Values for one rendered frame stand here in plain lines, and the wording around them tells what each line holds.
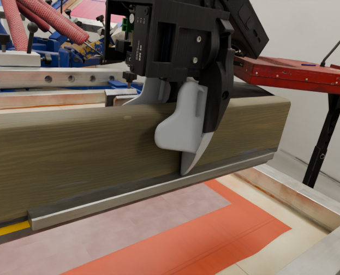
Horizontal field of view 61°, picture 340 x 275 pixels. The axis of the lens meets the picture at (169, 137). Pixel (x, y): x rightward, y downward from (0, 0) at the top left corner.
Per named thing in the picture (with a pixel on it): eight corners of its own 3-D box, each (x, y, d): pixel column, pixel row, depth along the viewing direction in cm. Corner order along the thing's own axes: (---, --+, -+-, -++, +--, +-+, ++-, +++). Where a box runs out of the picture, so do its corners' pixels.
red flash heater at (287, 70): (312, 81, 176) (319, 60, 172) (370, 101, 134) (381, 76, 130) (217, 69, 166) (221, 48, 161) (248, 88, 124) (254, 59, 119)
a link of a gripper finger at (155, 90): (106, 147, 31) (119, 64, 26) (151, 140, 34) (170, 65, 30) (120, 164, 29) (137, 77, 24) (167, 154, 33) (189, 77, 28)
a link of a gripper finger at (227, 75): (178, 126, 28) (182, 30, 25) (191, 124, 29) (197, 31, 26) (214, 137, 24) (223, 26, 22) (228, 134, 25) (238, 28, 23)
